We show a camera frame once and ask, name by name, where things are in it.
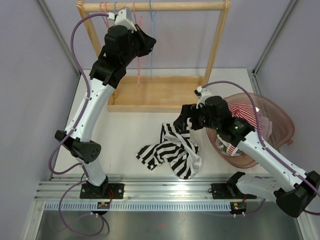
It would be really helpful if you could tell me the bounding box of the green striped tank top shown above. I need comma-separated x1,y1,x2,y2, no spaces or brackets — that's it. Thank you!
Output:
215,134,231,156

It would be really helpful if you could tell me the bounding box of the pink translucent plastic basin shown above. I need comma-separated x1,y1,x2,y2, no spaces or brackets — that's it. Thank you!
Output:
206,93,295,169

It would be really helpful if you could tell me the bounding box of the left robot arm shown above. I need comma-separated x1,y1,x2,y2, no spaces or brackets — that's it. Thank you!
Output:
55,24,157,199

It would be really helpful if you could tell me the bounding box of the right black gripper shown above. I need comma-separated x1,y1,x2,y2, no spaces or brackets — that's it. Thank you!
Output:
173,103,221,132

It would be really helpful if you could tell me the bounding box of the black white striped tank top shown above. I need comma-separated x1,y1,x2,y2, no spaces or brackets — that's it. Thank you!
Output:
135,123,203,180

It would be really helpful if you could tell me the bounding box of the wooden clothes rack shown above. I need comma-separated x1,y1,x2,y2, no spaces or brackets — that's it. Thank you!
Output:
76,0,231,113

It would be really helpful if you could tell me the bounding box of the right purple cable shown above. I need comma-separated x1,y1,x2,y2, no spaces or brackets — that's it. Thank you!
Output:
201,80,320,216

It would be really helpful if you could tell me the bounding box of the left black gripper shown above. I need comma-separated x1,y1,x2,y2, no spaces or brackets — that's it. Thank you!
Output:
120,24,156,67

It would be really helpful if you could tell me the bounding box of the slotted cable duct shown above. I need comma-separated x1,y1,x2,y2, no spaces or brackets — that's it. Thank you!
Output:
45,201,247,214

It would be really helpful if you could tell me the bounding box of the mauve tank top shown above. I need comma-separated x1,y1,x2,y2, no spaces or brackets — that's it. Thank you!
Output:
260,116,273,140

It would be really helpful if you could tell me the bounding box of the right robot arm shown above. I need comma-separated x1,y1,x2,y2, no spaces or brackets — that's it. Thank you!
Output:
173,96,320,218

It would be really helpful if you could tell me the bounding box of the red striped tank top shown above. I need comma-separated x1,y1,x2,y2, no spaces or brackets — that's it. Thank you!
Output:
226,101,258,157

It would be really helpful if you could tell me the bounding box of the aluminium mounting rail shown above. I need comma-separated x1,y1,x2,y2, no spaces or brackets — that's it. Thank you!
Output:
33,173,276,202

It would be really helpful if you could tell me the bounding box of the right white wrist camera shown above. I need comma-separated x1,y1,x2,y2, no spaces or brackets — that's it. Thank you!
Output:
194,86,213,109

